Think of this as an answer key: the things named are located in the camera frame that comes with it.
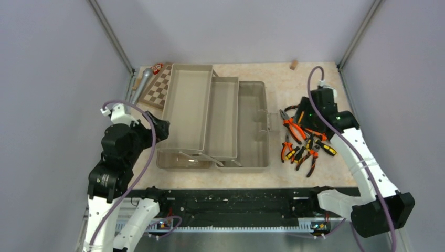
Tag black yellow large screwdriver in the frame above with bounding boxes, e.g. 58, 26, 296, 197
311, 134, 337, 156

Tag orange long-nose pliers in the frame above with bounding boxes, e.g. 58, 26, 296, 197
284, 104, 300, 112

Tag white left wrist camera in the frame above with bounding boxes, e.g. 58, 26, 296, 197
101, 103, 137, 126

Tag translucent beige tool box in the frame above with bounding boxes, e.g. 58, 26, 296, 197
156, 64, 273, 173

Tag red small snack packet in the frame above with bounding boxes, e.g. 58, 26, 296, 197
150, 63, 164, 75

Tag orange black end pliers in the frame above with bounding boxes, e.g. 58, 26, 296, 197
294, 146, 321, 178

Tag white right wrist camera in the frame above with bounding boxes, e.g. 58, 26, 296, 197
317, 79, 337, 98

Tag small wooden block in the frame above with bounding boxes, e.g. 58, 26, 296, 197
290, 60, 299, 70

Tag black yellow small screwdriver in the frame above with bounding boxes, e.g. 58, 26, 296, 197
285, 134, 314, 162

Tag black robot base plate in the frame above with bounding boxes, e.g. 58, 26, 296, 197
121, 187, 362, 228

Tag small orange needle-nose pliers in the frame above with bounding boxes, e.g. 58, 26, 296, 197
280, 132, 293, 163

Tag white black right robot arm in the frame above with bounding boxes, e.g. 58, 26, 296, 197
296, 88, 415, 238

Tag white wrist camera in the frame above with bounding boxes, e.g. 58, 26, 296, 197
101, 103, 137, 126
317, 79, 337, 98

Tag wooden chessboard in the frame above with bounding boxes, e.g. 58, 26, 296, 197
138, 62, 173, 110

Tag large orange combination pliers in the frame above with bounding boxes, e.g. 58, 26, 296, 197
279, 109, 307, 144

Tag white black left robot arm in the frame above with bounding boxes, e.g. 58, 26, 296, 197
82, 111, 170, 251

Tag aluminium frame rail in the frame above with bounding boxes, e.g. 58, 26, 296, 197
83, 208, 400, 234

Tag orange diagonal cutting pliers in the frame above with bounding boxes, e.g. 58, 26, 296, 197
303, 128, 328, 141

